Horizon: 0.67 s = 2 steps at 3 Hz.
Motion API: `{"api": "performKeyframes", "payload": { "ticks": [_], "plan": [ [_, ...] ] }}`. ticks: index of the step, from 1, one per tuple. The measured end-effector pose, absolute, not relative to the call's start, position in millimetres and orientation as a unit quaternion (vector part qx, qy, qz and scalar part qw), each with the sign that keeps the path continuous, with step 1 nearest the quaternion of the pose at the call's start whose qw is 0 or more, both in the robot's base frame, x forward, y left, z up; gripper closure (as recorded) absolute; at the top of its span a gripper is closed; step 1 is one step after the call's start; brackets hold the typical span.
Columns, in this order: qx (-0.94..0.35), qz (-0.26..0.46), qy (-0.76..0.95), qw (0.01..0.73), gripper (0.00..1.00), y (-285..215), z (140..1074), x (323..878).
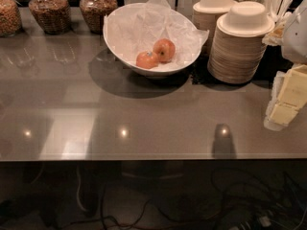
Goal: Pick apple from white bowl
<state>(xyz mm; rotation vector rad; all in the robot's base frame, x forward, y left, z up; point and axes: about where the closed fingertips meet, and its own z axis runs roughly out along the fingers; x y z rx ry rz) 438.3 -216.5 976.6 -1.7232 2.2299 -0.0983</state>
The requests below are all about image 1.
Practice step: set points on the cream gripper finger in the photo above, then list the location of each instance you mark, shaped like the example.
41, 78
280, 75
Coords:
289, 95

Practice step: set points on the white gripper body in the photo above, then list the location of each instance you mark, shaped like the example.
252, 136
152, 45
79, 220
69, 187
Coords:
295, 38

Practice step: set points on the white ceramic bowl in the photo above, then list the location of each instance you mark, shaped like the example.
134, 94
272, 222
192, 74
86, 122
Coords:
115, 45

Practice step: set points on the front stack of paper bowls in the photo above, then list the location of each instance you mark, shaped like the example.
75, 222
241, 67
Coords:
237, 46

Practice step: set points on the stack of paper bowls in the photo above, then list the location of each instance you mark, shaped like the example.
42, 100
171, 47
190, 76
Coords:
237, 46
205, 16

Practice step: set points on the rear stack of paper bowls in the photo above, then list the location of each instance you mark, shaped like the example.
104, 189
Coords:
205, 16

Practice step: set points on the white tissue paper liner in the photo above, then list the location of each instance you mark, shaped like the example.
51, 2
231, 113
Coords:
144, 26

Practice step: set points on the glass jar right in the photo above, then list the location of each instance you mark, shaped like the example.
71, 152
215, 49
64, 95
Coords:
94, 11

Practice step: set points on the glass jar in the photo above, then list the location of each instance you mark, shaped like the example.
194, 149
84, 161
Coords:
53, 16
94, 11
10, 19

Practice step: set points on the glass jar middle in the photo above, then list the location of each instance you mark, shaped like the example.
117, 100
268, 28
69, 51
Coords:
53, 16

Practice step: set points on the glass jar left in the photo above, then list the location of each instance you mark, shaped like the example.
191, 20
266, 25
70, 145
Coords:
10, 19

